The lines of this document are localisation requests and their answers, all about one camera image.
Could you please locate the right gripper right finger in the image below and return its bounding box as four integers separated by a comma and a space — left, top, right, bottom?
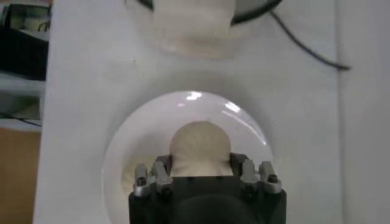
229, 152, 283, 195

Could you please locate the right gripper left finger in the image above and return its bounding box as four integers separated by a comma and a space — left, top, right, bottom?
133, 153, 174, 198

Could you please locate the white and black robot base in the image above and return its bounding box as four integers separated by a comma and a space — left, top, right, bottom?
0, 2, 51, 130

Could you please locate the round white plate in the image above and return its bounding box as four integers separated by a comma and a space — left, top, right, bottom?
102, 90, 274, 224

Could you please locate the white electric cooking pot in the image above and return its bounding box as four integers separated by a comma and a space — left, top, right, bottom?
126, 0, 283, 59

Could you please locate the black pot power cable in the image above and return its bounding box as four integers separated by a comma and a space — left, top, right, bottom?
269, 10, 352, 71

